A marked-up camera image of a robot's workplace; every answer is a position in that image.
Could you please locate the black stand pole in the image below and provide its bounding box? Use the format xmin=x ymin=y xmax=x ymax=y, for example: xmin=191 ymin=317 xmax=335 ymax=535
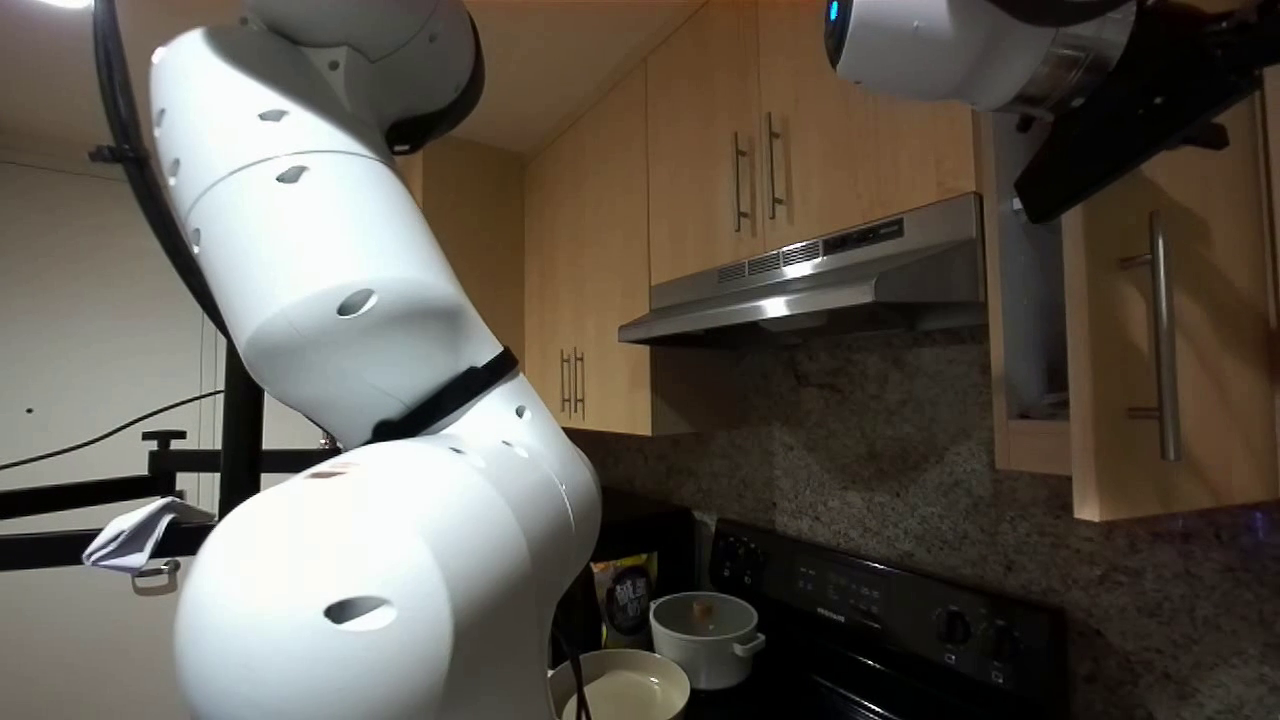
xmin=217 ymin=335 xmax=272 ymax=516

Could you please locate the light wood cupboard carcass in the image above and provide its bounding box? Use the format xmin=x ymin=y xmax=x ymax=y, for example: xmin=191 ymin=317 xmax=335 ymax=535
xmin=978 ymin=110 xmax=1082 ymax=479

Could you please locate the stainless steel range hood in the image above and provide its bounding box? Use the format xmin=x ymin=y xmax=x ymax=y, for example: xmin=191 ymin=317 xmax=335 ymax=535
xmin=615 ymin=192 xmax=992 ymax=351

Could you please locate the printed snack bag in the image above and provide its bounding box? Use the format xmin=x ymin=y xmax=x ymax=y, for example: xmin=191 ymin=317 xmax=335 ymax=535
xmin=589 ymin=553 xmax=666 ymax=654

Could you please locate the light wood wall cabinet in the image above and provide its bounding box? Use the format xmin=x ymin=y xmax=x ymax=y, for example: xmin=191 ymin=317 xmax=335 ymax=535
xmin=515 ymin=66 xmax=656 ymax=441

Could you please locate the black electric stove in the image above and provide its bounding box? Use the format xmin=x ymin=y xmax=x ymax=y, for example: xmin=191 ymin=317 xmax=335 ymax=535
xmin=552 ymin=495 xmax=1072 ymax=720

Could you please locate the thin black wall cable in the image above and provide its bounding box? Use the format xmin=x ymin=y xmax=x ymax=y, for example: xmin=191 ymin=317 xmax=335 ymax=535
xmin=0 ymin=386 xmax=233 ymax=479

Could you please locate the light wood side cabinet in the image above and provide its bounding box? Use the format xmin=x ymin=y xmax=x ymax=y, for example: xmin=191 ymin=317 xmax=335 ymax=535
xmin=397 ymin=138 xmax=527 ymax=381

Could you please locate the white cooking pot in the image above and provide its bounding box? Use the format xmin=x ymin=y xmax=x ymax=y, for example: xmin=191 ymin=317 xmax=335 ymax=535
xmin=644 ymin=587 xmax=772 ymax=697

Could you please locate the crumpled silver cloth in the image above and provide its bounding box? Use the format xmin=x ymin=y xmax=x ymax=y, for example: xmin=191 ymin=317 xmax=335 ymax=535
xmin=79 ymin=492 xmax=220 ymax=581

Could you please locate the black velcro strap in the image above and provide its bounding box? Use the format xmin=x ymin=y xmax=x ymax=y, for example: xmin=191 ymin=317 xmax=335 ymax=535
xmin=369 ymin=350 xmax=525 ymax=447

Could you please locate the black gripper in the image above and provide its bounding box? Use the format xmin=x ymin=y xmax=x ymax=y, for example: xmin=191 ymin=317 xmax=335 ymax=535
xmin=1114 ymin=0 xmax=1280 ymax=104

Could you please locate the steel bar door handle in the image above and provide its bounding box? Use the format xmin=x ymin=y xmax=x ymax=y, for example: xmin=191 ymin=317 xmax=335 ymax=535
xmin=1118 ymin=216 xmax=1189 ymax=470
xmin=729 ymin=130 xmax=761 ymax=239
xmin=764 ymin=110 xmax=796 ymax=230

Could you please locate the white bowl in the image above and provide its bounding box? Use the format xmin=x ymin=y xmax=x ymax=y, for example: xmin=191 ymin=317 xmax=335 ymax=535
xmin=545 ymin=644 xmax=696 ymax=720

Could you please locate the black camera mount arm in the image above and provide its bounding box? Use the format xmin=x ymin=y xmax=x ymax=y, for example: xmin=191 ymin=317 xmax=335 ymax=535
xmin=0 ymin=424 xmax=335 ymax=575

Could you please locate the light wood cupboard door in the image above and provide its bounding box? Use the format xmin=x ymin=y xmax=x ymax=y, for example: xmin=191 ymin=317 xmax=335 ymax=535
xmin=1063 ymin=91 xmax=1280 ymax=527

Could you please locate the wide wood door above hood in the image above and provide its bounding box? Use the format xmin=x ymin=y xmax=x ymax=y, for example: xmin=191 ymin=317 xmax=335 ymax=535
xmin=757 ymin=0 xmax=979 ymax=251

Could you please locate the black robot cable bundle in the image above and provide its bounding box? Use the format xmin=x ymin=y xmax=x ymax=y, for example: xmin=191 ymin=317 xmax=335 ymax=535
xmin=86 ymin=0 xmax=233 ymax=351

